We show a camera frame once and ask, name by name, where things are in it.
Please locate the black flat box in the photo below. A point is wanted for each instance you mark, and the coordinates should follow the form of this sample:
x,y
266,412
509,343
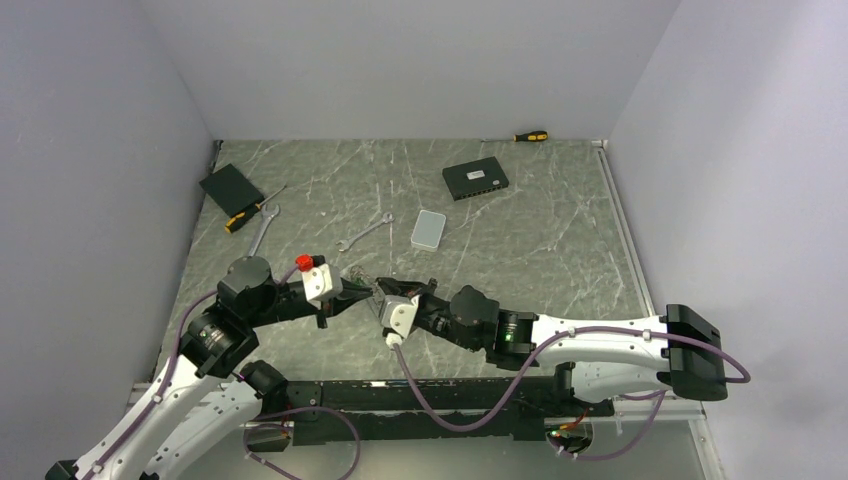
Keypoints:
x,y
231,190

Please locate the large silver wrench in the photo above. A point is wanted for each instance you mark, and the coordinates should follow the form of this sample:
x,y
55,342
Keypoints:
x,y
268,213

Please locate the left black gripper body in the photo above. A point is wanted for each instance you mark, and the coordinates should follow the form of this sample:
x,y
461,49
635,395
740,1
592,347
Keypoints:
x,y
285,305

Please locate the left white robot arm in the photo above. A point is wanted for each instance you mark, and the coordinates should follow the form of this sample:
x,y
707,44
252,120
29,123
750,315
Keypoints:
x,y
207,387

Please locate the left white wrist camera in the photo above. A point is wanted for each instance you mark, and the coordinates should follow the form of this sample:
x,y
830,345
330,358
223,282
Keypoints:
x,y
322,283

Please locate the small silver wrench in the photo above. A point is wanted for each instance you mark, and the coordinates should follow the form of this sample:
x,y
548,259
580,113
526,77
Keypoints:
x,y
346,244

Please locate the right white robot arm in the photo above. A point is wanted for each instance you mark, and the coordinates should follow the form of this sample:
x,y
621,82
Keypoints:
x,y
677,351

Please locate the grey plastic box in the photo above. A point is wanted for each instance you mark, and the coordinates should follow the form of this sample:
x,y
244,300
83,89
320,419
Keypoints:
x,y
428,230

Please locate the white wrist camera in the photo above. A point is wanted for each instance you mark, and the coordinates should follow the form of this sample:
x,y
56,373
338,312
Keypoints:
x,y
397,316
322,283

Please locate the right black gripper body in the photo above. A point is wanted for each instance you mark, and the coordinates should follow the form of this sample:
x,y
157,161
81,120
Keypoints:
x,y
437,318

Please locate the yellow black screwdriver at wall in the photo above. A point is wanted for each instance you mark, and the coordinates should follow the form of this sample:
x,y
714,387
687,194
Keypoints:
x,y
528,137

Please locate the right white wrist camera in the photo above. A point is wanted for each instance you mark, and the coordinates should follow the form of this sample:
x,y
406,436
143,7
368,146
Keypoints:
x,y
397,316

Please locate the black network switch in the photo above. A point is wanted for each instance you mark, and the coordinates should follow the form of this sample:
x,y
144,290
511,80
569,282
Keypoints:
x,y
475,178

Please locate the yellow black screwdriver near box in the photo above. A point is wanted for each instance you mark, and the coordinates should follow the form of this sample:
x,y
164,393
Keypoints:
x,y
238,221

